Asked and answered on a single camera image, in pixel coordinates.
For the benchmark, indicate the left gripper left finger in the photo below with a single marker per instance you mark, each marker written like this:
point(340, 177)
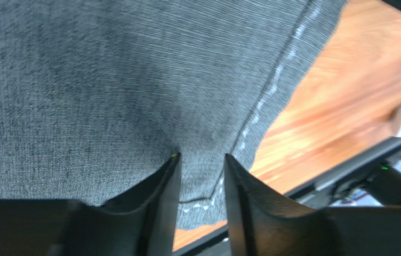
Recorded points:
point(139, 221)

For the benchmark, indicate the grey stitched cloth napkin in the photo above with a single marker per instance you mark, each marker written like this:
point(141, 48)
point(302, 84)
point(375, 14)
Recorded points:
point(96, 95)

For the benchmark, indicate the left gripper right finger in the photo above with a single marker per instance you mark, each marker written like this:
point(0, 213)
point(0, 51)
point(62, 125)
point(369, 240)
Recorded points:
point(262, 221)

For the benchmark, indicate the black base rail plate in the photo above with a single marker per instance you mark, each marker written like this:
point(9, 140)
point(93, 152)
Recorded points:
point(360, 200)

